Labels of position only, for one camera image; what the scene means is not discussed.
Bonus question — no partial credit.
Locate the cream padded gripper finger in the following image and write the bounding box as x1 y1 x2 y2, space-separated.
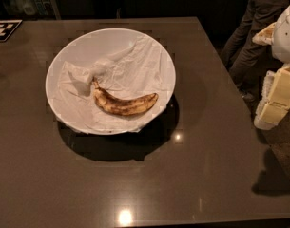
254 64 290 130

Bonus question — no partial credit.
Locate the ripe spotted banana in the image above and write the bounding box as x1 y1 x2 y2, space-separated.
92 78 159 116

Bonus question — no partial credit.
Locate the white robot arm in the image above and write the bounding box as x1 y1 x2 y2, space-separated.
252 5 290 130

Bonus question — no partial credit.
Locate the white bowl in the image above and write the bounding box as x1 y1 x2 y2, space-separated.
45 28 177 136

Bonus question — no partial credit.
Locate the person in dark trousers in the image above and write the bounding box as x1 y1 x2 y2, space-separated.
220 0 290 102

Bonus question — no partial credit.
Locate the white paper napkin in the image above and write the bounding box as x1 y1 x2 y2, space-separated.
51 35 171 134

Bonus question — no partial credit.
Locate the black white fiducial marker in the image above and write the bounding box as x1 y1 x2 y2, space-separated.
0 20 22 42

